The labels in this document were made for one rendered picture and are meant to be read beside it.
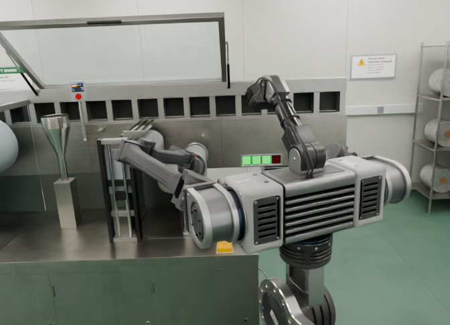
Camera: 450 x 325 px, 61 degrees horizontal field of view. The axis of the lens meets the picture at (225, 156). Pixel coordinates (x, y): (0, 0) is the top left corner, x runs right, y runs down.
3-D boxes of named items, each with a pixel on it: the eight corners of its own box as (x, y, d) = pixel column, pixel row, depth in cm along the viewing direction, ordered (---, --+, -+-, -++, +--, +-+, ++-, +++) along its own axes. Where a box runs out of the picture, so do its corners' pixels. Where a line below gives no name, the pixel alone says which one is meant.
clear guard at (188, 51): (-6, 28, 177) (-6, 27, 177) (43, 87, 223) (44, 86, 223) (219, 19, 175) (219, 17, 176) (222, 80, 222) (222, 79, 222)
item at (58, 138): (54, 230, 211) (37, 129, 197) (64, 220, 225) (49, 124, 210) (79, 229, 211) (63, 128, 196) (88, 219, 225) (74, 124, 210)
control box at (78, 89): (71, 102, 188) (68, 82, 185) (72, 100, 194) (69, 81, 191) (86, 101, 190) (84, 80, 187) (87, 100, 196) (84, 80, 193)
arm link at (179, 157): (138, 171, 133) (148, 141, 132) (124, 164, 135) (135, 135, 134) (189, 172, 173) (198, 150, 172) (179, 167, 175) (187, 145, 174)
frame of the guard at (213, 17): (-22, 34, 172) (-18, 21, 175) (37, 98, 223) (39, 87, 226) (228, 23, 171) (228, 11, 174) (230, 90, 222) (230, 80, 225)
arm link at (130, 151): (104, 159, 129) (114, 131, 128) (136, 165, 140) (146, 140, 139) (187, 215, 100) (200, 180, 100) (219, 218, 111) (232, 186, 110)
